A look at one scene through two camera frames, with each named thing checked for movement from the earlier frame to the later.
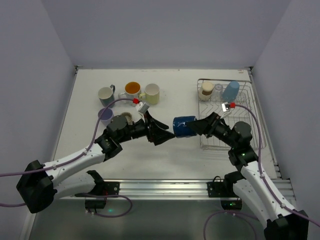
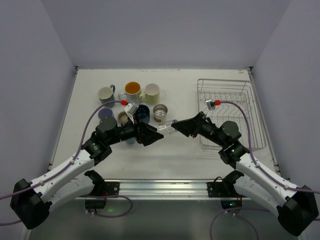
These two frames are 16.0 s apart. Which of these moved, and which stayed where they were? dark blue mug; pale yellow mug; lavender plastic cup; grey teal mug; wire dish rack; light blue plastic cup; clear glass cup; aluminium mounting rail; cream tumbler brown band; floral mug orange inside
Moved: dark blue mug; clear glass cup; light blue plastic cup; cream tumbler brown band
Stayed: pale yellow mug; lavender plastic cup; aluminium mounting rail; wire dish rack; floral mug orange inside; grey teal mug
